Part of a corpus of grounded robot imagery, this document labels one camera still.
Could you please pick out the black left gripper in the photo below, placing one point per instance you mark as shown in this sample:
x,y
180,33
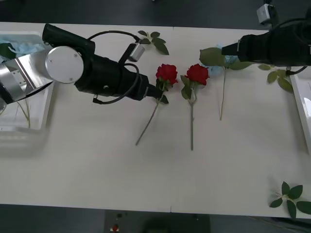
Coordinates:
x,y
133,86

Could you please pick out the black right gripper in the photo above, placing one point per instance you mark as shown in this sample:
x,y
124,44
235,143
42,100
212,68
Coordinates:
x,y
255,48

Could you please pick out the red rose with slanted stem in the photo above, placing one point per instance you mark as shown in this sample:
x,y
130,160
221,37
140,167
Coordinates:
x,y
167,72

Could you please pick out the red rose with straight stem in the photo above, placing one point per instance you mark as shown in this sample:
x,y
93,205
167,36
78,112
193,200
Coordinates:
x,y
198,74

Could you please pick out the dark robot base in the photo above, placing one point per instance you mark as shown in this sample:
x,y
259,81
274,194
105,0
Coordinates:
x,y
170,223

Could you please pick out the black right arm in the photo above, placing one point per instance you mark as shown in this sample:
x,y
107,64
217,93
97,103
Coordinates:
x,y
291,43

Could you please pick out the silver and black left arm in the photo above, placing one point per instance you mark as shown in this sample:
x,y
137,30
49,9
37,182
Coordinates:
x,y
65,64

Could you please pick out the loose dark green leaf twig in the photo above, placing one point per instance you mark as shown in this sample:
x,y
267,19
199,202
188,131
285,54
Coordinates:
x,y
160,44

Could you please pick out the loose light green leaf twig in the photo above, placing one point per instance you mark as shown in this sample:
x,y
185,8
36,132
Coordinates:
x,y
284,83

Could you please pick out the shallow white box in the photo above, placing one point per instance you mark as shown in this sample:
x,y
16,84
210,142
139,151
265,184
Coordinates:
x,y
303,104
36,114

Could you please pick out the red button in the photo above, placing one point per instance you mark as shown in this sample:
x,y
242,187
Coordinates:
x,y
115,228

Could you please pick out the loose leaf twig, pale stalk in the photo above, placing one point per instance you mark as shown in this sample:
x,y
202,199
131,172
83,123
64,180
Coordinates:
x,y
295,191

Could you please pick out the left arm wrist camera box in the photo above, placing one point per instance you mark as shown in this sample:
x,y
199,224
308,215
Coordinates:
x,y
137,52

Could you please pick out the arm wrist camera box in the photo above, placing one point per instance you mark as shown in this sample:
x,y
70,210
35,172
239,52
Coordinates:
x,y
264,13
137,52

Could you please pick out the right arm wrist camera box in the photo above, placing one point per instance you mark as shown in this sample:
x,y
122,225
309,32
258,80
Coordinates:
x,y
264,13

